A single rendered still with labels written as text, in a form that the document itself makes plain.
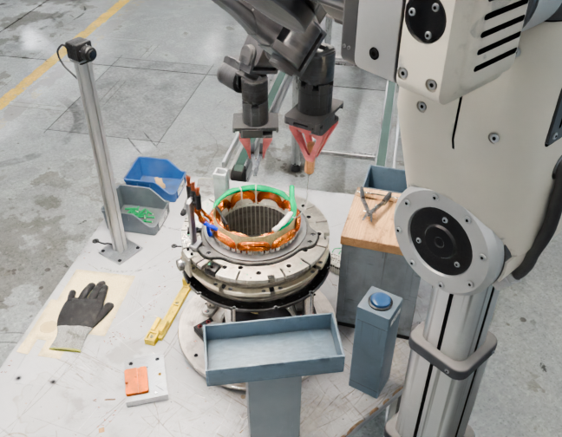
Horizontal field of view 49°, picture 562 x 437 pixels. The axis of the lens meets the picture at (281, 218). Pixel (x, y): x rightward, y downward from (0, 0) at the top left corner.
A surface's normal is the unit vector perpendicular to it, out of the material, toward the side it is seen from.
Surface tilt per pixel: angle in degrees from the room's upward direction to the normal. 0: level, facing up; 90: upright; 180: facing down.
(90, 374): 0
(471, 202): 109
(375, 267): 90
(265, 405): 90
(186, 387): 0
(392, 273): 90
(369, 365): 90
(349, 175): 0
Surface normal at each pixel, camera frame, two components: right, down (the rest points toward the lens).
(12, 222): 0.00, -0.79
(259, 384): 0.14, 0.61
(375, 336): -0.52, 0.52
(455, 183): -0.71, 0.64
